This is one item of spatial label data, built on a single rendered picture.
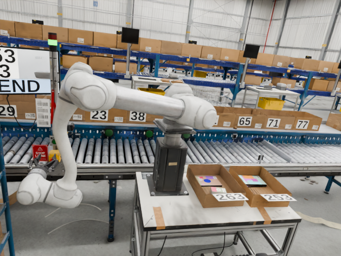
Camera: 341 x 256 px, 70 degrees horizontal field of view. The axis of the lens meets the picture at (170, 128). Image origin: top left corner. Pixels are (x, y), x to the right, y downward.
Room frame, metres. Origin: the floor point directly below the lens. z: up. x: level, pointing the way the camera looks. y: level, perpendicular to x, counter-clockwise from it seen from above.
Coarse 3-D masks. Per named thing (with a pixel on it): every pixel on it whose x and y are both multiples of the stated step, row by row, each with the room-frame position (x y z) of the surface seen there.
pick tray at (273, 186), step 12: (240, 168) 1.75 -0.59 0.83; (252, 168) 1.77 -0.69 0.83; (264, 168) 1.76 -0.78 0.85; (240, 180) 1.54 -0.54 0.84; (264, 180) 1.71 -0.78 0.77; (276, 180) 1.59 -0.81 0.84; (252, 192) 1.38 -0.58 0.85; (264, 192) 1.55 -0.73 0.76; (276, 192) 1.56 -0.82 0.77; (288, 192) 1.45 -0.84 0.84; (252, 204) 1.36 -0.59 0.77; (264, 204) 1.38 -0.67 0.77; (276, 204) 1.40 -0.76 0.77; (288, 204) 1.42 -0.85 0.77
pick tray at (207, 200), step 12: (192, 168) 1.66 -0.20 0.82; (204, 168) 1.69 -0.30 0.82; (216, 168) 1.72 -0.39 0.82; (192, 180) 1.51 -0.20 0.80; (228, 180) 1.59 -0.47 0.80; (204, 192) 1.31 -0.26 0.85; (228, 192) 1.49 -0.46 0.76; (240, 192) 1.42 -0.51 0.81; (204, 204) 1.29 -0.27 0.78; (216, 204) 1.31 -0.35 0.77; (228, 204) 1.33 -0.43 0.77; (240, 204) 1.36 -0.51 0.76
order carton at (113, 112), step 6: (114, 108) 2.26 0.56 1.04; (108, 114) 2.25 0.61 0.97; (114, 114) 2.26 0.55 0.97; (120, 114) 2.28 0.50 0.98; (126, 114) 2.29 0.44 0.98; (90, 120) 2.20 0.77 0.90; (96, 120) 2.22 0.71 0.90; (102, 120) 2.23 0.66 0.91; (108, 120) 2.25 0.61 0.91; (114, 120) 2.26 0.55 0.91
